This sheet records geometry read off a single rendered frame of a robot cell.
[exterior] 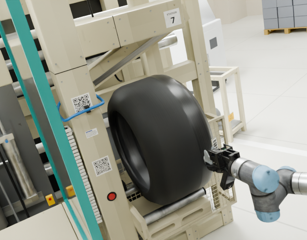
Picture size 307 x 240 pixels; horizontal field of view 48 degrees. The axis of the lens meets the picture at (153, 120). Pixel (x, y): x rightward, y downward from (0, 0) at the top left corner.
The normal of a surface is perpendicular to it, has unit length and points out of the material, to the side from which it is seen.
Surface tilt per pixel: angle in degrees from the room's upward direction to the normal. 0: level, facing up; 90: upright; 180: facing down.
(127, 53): 90
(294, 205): 0
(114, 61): 90
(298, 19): 90
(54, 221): 0
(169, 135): 64
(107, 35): 90
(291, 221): 0
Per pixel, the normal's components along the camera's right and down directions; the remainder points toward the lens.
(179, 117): 0.24, -0.32
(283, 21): -0.68, 0.41
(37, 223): -0.22, -0.90
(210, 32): 0.74, 0.10
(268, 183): 0.41, 0.15
